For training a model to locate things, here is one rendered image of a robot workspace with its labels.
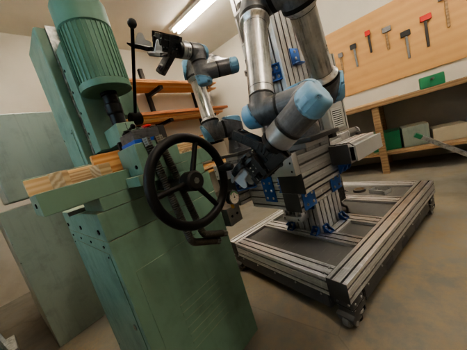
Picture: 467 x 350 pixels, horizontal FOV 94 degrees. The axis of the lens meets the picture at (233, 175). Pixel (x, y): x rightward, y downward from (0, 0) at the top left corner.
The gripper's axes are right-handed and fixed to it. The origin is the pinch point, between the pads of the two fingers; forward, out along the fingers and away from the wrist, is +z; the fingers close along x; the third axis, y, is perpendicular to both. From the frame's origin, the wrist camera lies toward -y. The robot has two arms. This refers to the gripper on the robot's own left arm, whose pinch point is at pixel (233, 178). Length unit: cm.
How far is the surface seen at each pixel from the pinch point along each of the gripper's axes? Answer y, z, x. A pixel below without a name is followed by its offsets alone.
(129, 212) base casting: -11.1, 20.9, -24.5
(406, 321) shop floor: 83, 12, 41
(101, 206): -15.5, 19.2, -31.0
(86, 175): -32, 27, -28
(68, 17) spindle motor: -73, -3, -18
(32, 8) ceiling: -280, 100, 26
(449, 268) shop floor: 90, 0, 82
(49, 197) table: -20.9, 15.2, -41.0
